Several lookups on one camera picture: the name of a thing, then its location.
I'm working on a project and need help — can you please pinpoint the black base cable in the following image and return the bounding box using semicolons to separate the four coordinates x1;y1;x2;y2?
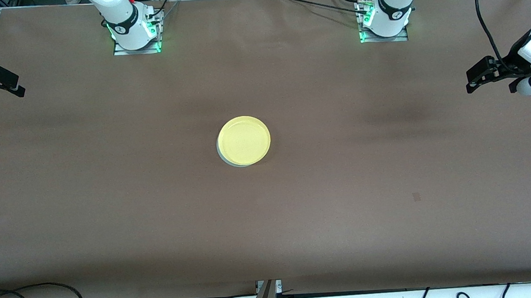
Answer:
145;0;183;19
274;0;369;21

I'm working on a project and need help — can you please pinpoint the yellow round plate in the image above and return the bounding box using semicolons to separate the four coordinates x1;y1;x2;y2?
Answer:
216;114;273;167

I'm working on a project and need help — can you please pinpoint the pale green round plate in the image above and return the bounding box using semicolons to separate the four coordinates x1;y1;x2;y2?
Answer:
215;133;258;170

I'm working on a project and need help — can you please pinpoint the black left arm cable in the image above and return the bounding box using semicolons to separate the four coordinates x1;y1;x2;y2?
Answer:
475;0;511;67

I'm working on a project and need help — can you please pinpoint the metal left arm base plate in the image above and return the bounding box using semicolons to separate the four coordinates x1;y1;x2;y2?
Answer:
356;0;409;45

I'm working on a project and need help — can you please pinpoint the brown table cover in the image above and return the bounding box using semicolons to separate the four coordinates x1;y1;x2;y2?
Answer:
0;0;531;298

